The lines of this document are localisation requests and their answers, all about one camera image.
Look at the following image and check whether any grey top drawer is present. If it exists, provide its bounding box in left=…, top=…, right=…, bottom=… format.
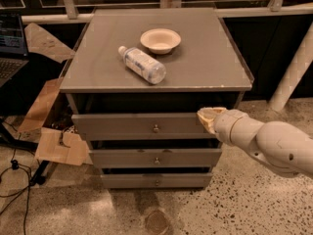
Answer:
left=72, top=113, right=213, bottom=141

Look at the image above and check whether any grey drawer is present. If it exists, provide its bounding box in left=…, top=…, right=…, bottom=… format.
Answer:
left=89, top=147, right=221, bottom=168
left=101, top=172, right=212, bottom=189
left=72, top=113, right=213, bottom=141

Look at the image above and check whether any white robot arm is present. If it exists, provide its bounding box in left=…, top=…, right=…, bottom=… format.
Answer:
left=197, top=107, right=313, bottom=178

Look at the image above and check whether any grey middle drawer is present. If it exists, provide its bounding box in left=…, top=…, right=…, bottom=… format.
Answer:
left=89, top=147, right=221, bottom=168

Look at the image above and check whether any grey drawer cabinet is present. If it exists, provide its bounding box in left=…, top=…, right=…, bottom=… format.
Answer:
left=61, top=8, right=253, bottom=175

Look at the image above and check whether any grey bottom drawer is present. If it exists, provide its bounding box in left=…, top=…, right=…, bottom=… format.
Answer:
left=101, top=172, right=212, bottom=189

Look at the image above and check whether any open cardboard box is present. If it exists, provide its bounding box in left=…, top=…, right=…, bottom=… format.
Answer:
left=18, top=22, right=92, bottom=166

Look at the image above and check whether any open laptop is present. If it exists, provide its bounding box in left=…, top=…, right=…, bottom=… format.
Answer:
left=0, top=12, right=28, bottom=87

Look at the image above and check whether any white metal railing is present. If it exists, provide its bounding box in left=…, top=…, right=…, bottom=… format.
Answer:
left=0, top=0, right=313, bottom=113

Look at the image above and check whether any clear plastic water bottle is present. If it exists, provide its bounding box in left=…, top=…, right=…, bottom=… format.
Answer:
left=118, top=46, right=166, bottom=84

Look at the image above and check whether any white paper bowl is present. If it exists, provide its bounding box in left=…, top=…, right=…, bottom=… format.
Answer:
left=140, top=28, right=181, bottom=55

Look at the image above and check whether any black laptop stand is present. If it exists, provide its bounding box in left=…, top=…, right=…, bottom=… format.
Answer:
left=0, top=118, right=49, bottom=186

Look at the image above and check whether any black cable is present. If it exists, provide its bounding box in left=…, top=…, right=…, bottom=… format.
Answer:
left=0, top=120, right=33, bottom=235

